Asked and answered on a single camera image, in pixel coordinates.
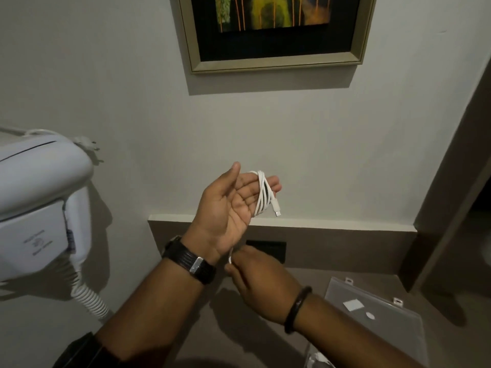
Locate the person's right forearm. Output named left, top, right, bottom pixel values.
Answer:
left=295, top=295, right=423, bottom=368

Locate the person's left hand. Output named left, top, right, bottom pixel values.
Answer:
left=182, top=162, right=282, bottom=265

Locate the black wristwatch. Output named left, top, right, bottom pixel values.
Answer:
left=161, top=235, right=217, bottom=285

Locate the framed wall picture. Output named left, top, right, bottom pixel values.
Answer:
left=178, top=0, right=378, bottom=75

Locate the small white object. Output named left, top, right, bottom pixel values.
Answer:
left=306, top=352, right=335, bottom=368

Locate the white coiled dryer cord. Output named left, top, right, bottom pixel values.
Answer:
left=71, top=263, right=113, bottom=321

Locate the white charging cable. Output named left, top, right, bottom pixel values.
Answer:
left=229, top=170, right=282, bottom=265

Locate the black sleeve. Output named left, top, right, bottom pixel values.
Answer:
left=53, top=332, right=124, bottom=368

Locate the laptop in clear case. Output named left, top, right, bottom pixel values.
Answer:
left=323, top=277, right=430, bottom=368

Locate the white wall-mounted hair dryer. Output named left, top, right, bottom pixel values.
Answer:
left=0, top=129, right=95, bottom=282

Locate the black wall socket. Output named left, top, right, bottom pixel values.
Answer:
left=245, top=240, right=287, bottom=264

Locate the person's right hand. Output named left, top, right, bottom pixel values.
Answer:
left=224, top=245, right=304, bottom=325

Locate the person's left forearm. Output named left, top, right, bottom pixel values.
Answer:
left=94, top=258, right=205, bottom=368

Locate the black bracelet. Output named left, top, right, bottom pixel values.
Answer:
left=284, top=286, right=313, bottom=335

